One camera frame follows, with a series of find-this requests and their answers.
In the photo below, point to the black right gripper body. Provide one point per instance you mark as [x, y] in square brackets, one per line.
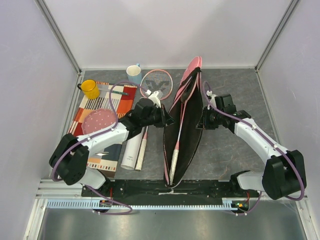
[205, 118]

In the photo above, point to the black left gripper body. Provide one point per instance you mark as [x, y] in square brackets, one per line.
[155, 118]

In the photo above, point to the pink sport racket bag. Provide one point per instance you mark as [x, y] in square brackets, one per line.
[189, 91]

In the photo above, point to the pink badminton racket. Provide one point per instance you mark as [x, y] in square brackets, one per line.
[175, 154]
[154, 80]

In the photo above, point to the white shuttlecock tube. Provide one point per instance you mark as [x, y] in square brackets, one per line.
[131, 153]

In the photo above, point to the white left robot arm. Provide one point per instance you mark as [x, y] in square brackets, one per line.
[69, 159]

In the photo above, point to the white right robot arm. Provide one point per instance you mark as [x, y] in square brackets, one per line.
[284, 170]

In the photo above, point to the colourful patchwork placemat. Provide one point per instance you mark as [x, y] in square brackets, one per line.
[107, 164]

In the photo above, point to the light blue mug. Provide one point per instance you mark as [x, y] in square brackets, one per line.
[134, 73]

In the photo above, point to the pink dotted plate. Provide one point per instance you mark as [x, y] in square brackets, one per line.
[97, 120]

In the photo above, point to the metal spoon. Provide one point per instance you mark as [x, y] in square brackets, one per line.
[101, 153]

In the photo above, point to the yellow enamel mug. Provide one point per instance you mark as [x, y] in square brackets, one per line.
[90, 89]

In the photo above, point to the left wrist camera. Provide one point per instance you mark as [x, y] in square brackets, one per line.
[155, 97]

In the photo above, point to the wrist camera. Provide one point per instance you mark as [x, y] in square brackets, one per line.
[211, 97]
[155, 97]

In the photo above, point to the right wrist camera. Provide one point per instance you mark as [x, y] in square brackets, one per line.
[211, 97]

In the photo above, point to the white slotted cable duct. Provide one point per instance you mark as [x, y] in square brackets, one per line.
[97, 204]

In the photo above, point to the aluminium frame post right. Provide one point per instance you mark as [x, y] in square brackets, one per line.
[276, 34]

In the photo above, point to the aluminium frame post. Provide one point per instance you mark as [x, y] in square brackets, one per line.
[58, 34]
[276, 34]

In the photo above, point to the aluminium frame post left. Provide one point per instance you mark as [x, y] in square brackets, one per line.
[58, 34]

